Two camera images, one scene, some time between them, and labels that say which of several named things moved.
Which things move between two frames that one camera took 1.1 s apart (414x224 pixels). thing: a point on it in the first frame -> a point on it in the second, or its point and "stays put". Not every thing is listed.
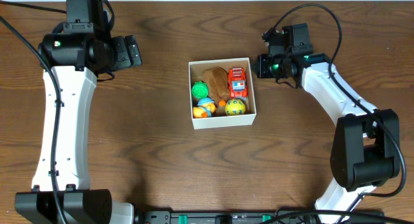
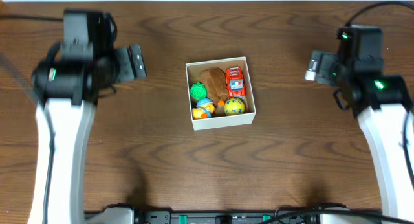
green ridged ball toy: (200, 89) stays put
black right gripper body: (271, 67) -> (332, 72)
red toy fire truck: (237, 83) stays put
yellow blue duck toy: (206, 107) stays put
